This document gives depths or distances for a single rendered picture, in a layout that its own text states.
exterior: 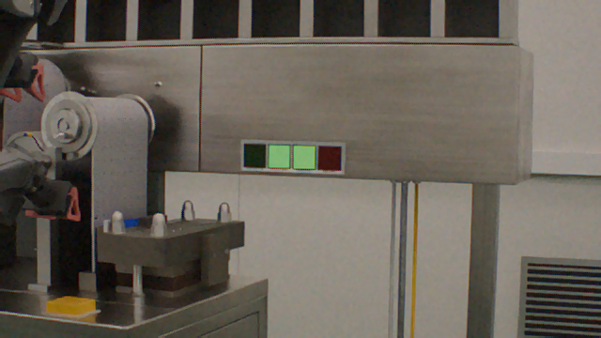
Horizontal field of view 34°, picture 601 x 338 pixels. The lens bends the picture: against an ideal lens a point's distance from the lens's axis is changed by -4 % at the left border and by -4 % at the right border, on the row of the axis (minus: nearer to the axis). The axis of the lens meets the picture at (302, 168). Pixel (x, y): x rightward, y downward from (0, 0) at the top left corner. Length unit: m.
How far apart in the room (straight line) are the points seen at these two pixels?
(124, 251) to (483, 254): 0.83
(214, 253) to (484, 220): 0.62
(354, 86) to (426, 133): 0.19
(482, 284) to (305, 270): 2.52
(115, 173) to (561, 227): 2.68
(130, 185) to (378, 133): 0.57
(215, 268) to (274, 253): 2.66
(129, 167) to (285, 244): 2.62
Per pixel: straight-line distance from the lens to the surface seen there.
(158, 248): 2.06
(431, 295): 4.68
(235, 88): 2.37
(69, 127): 2.18
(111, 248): 2.12
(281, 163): 2.32
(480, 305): 2.40
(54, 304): 1.93
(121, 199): 2.28
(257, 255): 4.92
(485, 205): 2.37
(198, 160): 2.41
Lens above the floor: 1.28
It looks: 3 degrees down
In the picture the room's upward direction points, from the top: 1 degrees clockwise
